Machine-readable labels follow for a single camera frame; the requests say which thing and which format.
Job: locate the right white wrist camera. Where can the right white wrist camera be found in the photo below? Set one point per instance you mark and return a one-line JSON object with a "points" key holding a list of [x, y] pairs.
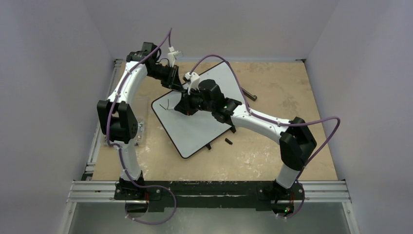
{"points": [[192, 79]]}

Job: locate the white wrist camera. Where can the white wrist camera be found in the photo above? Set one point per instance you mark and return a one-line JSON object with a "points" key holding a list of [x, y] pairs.
{"points": [[192, 79], [173, 55]]}

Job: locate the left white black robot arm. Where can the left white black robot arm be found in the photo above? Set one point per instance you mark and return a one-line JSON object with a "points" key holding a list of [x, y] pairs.
{"points": [[117, 120]]}

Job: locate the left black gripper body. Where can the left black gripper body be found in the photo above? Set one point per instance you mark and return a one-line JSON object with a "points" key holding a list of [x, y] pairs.
{"points": [[169, 76]]}

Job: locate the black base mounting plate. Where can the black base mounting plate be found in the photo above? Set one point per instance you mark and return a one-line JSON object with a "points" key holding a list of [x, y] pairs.
{"points": [[156, 196]]}

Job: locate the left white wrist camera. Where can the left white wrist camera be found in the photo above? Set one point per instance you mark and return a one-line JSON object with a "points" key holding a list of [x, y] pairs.
{"points": [[173, 55]]}

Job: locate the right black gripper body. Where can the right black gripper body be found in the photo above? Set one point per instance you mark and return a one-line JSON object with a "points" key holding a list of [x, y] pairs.
{"points": [[188, 103]]}

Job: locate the whiteboard metal stand handle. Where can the whiteboard metal stand handle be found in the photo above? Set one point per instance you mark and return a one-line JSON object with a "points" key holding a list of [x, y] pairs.
{"points": [[249, 95]]}

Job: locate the clear plastic screw box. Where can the clear plastic screw box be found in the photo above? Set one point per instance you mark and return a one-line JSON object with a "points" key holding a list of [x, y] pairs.
{"points": [[141, 115]]}

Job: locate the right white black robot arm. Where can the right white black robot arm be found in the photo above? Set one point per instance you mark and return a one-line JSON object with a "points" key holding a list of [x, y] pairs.
{"points": [[294, 138]]}

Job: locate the black marker cap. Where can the black marker cap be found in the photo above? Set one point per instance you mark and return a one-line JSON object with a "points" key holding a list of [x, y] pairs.
{"points": [[228, 141]]}

